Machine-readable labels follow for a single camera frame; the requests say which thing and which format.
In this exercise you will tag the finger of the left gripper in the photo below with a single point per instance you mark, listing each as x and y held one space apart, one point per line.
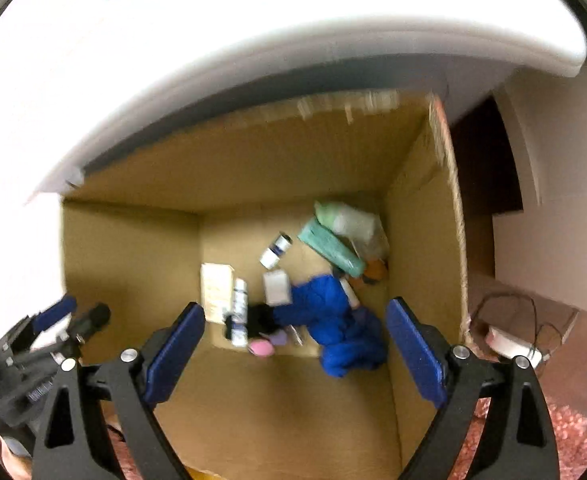
88 324
49 317

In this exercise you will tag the teal packet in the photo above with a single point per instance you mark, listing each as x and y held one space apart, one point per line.
328 245

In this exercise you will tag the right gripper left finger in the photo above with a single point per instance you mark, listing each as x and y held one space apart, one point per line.
73 441

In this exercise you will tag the white power strip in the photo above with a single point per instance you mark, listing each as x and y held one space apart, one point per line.
509 346

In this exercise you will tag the beige orange lip gloss tube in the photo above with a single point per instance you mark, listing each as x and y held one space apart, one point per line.
360 291

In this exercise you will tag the white plastic storage box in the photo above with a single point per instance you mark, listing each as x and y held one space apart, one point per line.
463 60

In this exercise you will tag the small white blue-banded bottle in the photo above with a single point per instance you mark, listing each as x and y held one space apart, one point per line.
276 250

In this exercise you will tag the cardboard trash box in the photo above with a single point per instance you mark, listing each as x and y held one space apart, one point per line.
137 232

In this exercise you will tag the blue crumpled bag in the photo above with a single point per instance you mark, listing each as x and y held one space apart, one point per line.
350 338

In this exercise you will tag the green-capped cream jar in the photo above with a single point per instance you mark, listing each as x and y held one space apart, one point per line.
344 220

